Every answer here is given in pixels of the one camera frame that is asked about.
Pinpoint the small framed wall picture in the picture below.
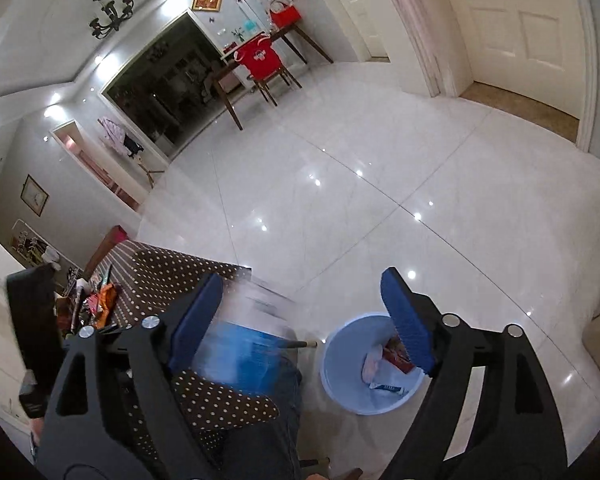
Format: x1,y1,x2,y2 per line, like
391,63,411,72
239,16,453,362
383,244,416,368
20,174,50,217

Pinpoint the red upholstered bench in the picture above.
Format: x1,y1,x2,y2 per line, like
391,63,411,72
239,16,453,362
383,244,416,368
82,226,129,280

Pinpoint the black chandelier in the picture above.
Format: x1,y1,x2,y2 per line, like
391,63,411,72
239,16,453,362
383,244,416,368
88,0,135,40

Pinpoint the cream panel door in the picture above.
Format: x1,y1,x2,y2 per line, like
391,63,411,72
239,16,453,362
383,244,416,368
450,0,585,118

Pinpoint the red covered dining chair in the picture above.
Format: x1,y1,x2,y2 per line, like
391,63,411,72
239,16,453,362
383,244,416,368
233,34,302,106

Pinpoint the white far door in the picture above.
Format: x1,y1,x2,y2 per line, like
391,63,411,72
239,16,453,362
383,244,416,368
339,0,389,62

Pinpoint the light blue trash bin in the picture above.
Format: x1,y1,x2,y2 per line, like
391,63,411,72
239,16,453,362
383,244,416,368
320,313,425,416

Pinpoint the dark wooden dining table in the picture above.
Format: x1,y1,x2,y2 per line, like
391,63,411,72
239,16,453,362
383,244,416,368
211,22,334,131

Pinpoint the coat rack with clothes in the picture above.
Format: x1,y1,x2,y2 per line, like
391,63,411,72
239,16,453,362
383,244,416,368
97,117,163,188

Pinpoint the brown polka dot tablecloth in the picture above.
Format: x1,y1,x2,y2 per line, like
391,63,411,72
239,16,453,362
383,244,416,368
87,240,279,458

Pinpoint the pink door curtain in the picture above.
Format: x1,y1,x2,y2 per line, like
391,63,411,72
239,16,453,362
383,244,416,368
391,0,443,96

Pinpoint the red handbag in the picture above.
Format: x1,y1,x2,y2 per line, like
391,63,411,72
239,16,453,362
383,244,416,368
270,0,302,29

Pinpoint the orange plastic wrapper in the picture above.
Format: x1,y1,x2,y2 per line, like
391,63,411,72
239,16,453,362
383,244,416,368
86,283,119,328

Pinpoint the trash inside bin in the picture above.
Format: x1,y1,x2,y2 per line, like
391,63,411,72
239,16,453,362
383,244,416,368
361,336,416,396

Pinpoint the blue white cardboard box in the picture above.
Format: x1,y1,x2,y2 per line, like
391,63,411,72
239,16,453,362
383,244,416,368
190,280,297,394

